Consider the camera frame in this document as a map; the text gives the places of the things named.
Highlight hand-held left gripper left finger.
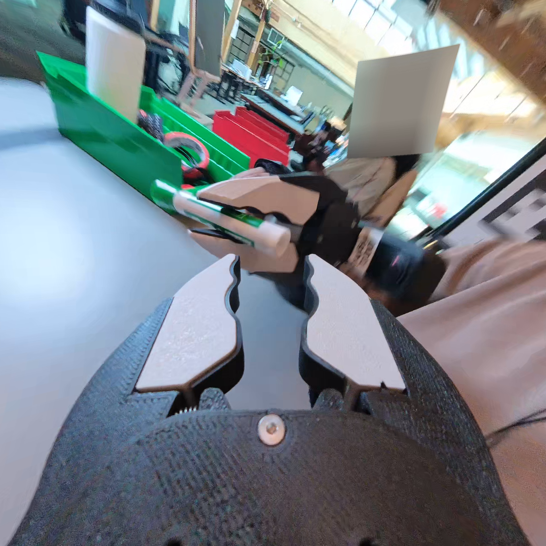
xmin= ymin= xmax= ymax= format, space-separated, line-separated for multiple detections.
xmin=134 ymin=253 xmax=245 ymax=409

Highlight green plastic bin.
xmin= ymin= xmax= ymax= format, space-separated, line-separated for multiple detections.
xmin=36 ymin=51 xmax=251 ymax=214

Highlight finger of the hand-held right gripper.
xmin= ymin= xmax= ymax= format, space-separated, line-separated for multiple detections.
xmin=188 ymin=228 xmax=300 ymax=274
xmin=196 ymin=175 xmax=320 ymax=228

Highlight stacked red plastic bins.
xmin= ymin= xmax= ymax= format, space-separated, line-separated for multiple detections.
xmin=212 ymin=107 xmax=293 ymax=171

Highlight white water bottle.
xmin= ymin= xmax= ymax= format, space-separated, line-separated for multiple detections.
xmin=85 ymin=6 xmax=146 ymax=124

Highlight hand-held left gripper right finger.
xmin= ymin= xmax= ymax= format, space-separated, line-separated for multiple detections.
xmin=300 ymin=255 xmax=408 ymax=413

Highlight framed marker poster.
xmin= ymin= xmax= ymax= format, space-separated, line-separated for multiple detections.
xmin=482 ymin=136 xmax=546 ymax=240

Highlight red tape roll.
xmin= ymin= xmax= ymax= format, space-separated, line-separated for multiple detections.
xmin=164 ymin=131 xmax=210 ymax=171

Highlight person's right forearm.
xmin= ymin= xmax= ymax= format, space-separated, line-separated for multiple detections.
xmin=427 ymin=237 xmax=546 ymax=316

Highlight green dry erase marker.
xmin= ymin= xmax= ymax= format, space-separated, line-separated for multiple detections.
xmin=150 ymin=179 xmax=291 ymax=257

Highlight black cable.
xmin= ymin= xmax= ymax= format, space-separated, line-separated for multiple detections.
xmin=486 ymin=409 xmax=546 ymax=445

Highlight potted green plant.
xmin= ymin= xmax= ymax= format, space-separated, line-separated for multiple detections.
xmin=255 ymin=38 xmax=286 ymax=75

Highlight black remote control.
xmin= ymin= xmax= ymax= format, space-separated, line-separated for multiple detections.
xmin=137 ymin=110 xmax=165 ymax=141

